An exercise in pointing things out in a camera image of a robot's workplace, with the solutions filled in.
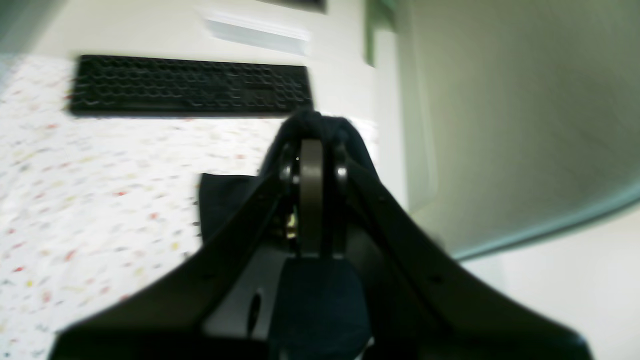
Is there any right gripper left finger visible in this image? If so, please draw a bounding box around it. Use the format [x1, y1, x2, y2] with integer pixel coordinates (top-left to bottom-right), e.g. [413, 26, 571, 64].
[50, 169, 300, 360]

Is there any black t-shirt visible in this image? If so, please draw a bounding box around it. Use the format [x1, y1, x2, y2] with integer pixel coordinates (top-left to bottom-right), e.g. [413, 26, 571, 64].
[198, 111, 373, 360]

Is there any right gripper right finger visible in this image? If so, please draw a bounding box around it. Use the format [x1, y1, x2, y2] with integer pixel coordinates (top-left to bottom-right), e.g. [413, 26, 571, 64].
[333, 145, 593, 360]

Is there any terrazzo patterned tablecloth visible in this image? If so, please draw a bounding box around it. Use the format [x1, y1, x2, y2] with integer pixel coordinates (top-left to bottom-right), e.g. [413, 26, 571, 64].
[0, 54, 282, 360]

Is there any black computer keyboard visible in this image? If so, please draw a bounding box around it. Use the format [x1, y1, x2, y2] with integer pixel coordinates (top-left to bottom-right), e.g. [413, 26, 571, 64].
[69, 54, 314, 118]

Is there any frosted glass panel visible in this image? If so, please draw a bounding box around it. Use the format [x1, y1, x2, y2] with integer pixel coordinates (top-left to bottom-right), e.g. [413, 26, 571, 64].
[394, 0, 640, 259]

